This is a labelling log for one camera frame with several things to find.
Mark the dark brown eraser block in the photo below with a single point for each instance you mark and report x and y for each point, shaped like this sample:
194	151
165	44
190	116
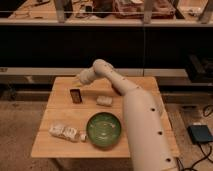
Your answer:
76	95

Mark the green bowl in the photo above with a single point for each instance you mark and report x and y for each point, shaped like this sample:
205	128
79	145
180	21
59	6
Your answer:
103	129

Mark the wooden table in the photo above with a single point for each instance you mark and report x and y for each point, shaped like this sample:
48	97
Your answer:
61	109

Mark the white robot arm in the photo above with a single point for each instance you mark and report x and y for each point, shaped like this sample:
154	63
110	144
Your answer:
148	145

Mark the black foot pedal box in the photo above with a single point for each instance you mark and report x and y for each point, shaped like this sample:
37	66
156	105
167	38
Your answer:
200	134

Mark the dark red pepper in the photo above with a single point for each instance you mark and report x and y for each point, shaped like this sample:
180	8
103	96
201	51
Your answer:
115	90

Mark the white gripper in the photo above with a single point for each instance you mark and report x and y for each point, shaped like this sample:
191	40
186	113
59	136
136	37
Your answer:
85	77

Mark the long workbench shelf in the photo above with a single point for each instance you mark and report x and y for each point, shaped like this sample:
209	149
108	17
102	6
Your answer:
189	13

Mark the white sponge block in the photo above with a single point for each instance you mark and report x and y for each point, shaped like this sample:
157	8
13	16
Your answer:
104	101

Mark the wire basket on shelf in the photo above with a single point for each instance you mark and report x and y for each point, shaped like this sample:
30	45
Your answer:
135	9

